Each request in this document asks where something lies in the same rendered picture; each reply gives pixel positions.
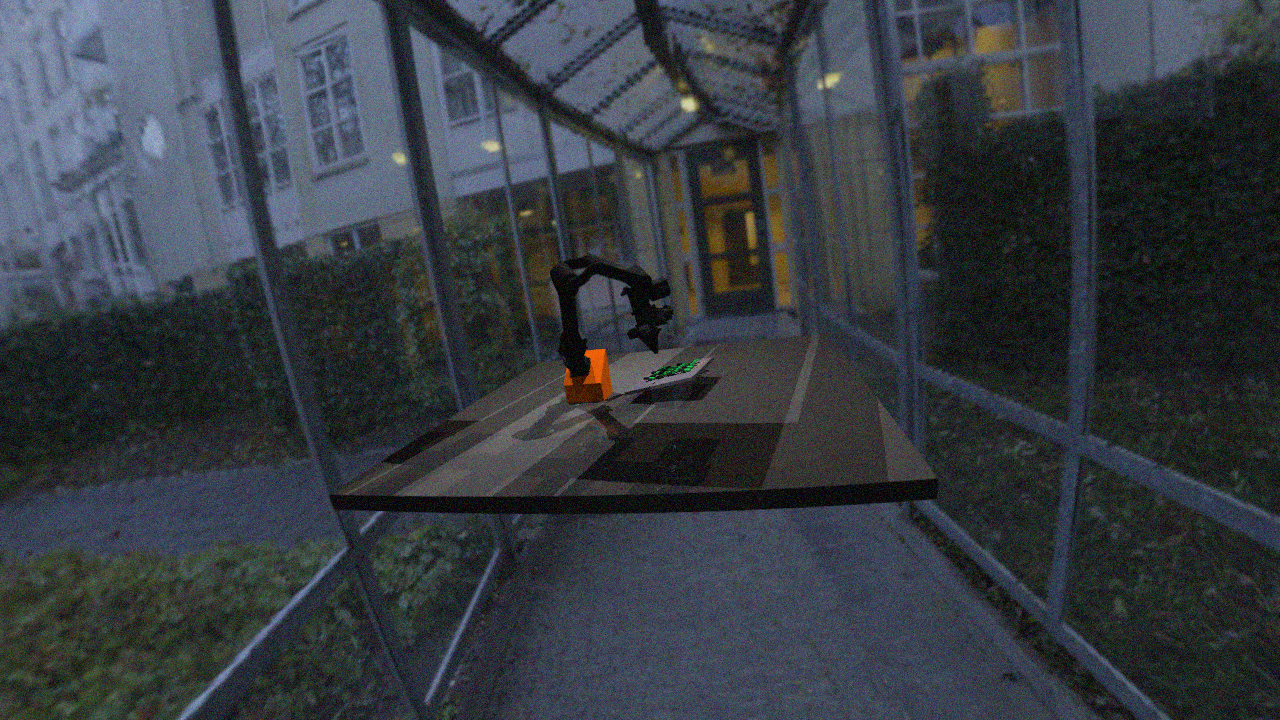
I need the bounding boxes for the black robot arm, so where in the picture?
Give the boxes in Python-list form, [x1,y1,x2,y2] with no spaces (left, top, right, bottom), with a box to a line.
[550,254,675,377]

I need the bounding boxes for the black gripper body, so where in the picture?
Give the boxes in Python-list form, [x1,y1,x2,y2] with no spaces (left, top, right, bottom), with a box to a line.
[627,304,668,340]

